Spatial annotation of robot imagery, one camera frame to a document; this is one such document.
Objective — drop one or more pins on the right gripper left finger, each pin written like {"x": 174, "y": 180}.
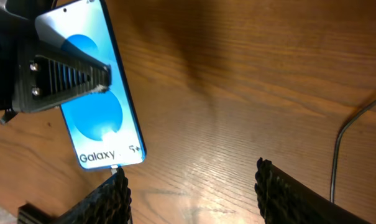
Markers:
{"x": 110, "y": 203}

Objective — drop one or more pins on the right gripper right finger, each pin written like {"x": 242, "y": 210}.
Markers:
{"x": 282, "y": 199}

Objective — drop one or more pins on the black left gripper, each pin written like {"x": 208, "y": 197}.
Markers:
{"x": 35, "y": 76}

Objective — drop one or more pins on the blue Samsung Galaxy smartphone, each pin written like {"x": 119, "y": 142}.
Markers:
{"x": 103, "y": 127}

